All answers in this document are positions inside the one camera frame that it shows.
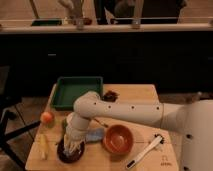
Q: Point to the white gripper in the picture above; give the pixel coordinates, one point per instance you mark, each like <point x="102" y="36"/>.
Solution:
<point x="70" y="146"/>

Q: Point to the blue towel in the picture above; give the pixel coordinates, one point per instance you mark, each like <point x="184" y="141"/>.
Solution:
<point x="95" y="135"/>

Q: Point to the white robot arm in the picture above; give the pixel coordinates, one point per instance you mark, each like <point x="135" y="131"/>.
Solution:
<point x="194" y="121"/>

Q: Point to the dark purple bowl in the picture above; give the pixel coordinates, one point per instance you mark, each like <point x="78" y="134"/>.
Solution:
<point x="69" y="157"/>

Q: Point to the orange bowl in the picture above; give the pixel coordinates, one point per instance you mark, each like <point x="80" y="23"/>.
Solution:
<point x="118" y="140"/>

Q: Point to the yellow corn cob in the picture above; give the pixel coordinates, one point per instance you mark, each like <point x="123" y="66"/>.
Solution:
<point x="43" y="147"/>

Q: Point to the red apple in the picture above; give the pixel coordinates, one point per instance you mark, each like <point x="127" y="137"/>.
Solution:
<point x="47" y="118"/>

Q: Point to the green plastic tray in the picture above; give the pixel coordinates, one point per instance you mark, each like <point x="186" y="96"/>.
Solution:
<point x="68" y="89"/>

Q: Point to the dark brown small object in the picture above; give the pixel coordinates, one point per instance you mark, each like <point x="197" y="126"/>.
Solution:
<point x="110" y="96"/>

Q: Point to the white black-tipped brush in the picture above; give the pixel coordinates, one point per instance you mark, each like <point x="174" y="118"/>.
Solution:
<point x="155" y="142"/>

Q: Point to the green object on counter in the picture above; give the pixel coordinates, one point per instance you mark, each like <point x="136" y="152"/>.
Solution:
<point x="55" y="22"/>

